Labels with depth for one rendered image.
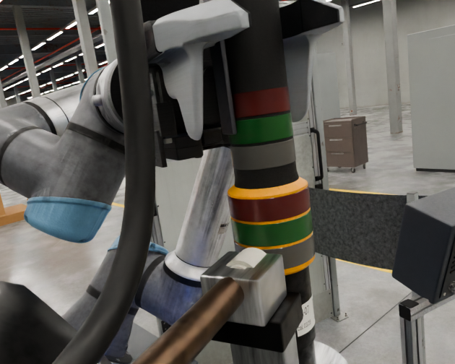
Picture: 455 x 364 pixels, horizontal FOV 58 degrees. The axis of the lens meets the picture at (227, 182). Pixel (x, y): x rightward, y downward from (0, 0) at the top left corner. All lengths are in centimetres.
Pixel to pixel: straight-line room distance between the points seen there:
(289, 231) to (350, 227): 211
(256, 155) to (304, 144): 231
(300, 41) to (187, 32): 7
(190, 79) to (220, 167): 54
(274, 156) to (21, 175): 31
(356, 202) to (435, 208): 133
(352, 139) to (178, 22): 688
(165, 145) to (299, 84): 10
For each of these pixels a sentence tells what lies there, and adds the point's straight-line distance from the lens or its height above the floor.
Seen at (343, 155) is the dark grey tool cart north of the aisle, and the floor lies 31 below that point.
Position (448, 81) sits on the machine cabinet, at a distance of 667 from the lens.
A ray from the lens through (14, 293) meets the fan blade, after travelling 31.
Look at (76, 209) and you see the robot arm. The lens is 43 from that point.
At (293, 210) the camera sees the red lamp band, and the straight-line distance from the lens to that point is 21.
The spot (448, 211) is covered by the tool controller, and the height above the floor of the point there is 124.
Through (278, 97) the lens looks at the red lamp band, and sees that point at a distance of 20.
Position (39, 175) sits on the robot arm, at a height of 147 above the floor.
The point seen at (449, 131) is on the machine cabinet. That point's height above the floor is 61.
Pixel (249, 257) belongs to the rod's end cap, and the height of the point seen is 145.
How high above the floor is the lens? 152
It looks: 11 degrees down
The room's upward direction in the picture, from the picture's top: 8 degrees counter-clockwise
